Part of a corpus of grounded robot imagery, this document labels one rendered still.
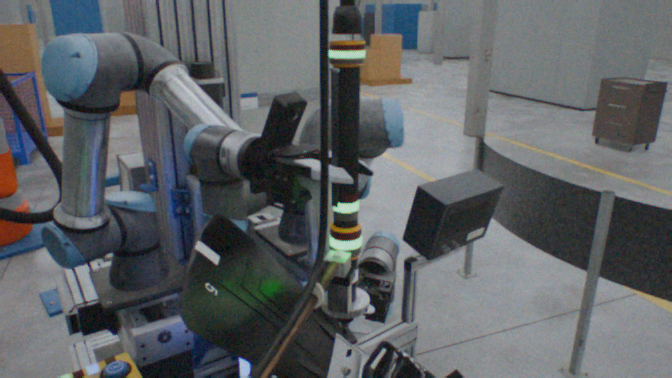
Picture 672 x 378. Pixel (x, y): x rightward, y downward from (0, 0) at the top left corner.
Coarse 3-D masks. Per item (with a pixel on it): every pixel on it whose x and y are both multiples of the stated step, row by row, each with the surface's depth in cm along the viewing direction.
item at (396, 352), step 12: (396, 348) 67; (372, 360) 68; (384, 360) 66; (396, 360) 66; (408, 360) 65; (372, 372) 66; (384, 372) 65; (396, 372) 65; (408, 372) 64; (420, 372) 64
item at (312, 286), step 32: (320, 0) 50; (320, 32) 51; (320, 64) 52; (320, 96) 53; (320, 128) 54; (320, 160) 56; (320, 192) 57; (320, 224) 57; (320, 256) 57; (320, 288) 56; (288, 320) 49
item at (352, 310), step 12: (324, 264) 64; (348, 264) 65; (336, 276) 65; (348, 276) 64; (336, 288) 67; (348, 288) 66; (324, 300) 71; (336, 300) 67; (348, 300) 67; (360, 300) 71; (336, 312) 68; (348, 312) 68; (360, 312) 69
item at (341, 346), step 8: (336, 336) 67; (336, 344) 66; (344, 344) 67; (336, 352) 66; (344, 352) 67; (352, 352) 68; (360, 352) 69; (336, 360) 65; (344, 360) 66; (352, 360) 67; (360, 360) 68; (336, 368) 64; (352, 368) 66; (360, 368) 67; (328, 376) 63; (336, 376) 64; (352, 376) 66; (360, 376) 67
